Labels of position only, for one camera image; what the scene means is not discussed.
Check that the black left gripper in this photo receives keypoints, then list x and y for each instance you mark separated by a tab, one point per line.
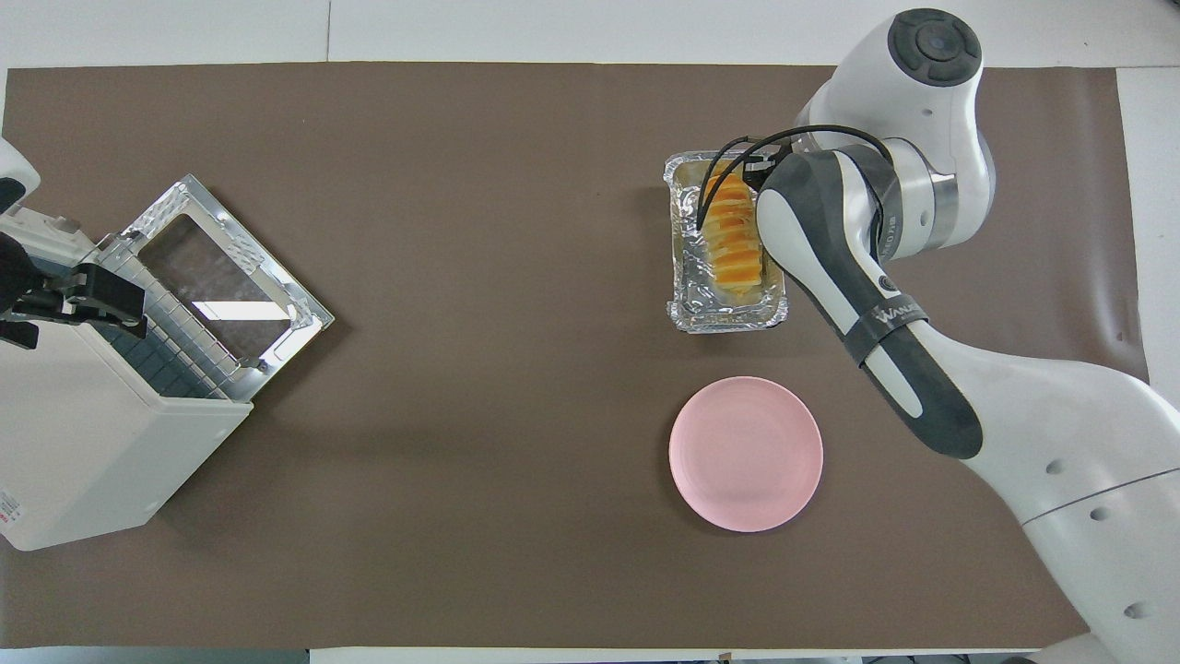
17	277

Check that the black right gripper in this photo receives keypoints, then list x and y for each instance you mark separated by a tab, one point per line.
758	171

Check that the golden braided bread loaf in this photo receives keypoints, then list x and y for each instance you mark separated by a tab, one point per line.
733	249

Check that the aluminium foil tray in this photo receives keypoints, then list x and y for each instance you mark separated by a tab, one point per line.
687	286

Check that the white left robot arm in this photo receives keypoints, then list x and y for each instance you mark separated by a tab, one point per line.
14	175

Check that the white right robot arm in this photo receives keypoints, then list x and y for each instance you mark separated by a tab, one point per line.
1060	433

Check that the cream toaster oven casing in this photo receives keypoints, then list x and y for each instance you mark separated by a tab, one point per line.
92	443

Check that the glass oven door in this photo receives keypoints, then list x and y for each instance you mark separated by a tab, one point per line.
217	277

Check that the pink round plate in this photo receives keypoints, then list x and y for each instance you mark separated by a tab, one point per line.
745	454

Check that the brown table mat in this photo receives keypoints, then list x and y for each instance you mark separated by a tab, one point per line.
461	231

